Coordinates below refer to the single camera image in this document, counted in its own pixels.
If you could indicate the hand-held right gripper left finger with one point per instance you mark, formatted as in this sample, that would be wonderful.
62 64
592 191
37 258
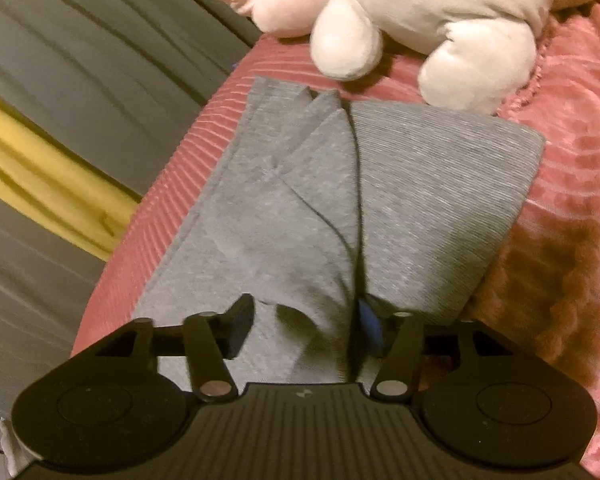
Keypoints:
240 327

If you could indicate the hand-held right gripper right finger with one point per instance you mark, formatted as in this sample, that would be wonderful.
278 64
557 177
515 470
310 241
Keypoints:
368 324

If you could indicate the grey pants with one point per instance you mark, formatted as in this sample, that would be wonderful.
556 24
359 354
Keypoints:
280 210

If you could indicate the pink ribbed blanket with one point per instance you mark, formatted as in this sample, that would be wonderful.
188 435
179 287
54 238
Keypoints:
555 235

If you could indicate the white plush toy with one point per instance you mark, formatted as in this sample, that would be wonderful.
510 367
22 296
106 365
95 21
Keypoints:
455 10

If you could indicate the grey curtain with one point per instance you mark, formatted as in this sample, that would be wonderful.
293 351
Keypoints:
55 35

